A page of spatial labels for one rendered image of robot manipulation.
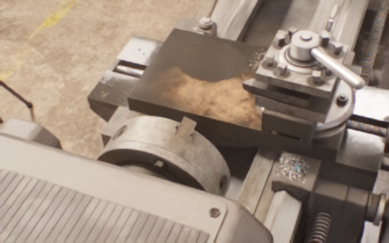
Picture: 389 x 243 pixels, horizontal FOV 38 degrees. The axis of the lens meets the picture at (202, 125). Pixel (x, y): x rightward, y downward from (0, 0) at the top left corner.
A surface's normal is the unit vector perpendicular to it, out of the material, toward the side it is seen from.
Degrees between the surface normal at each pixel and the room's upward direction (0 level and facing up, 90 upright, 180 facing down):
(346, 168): 90
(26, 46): 0
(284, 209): 36
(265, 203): 0
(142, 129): 14
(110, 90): 0
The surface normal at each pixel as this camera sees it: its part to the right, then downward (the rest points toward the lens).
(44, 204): -0.03, -0.69
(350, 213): -0.36, 0.69
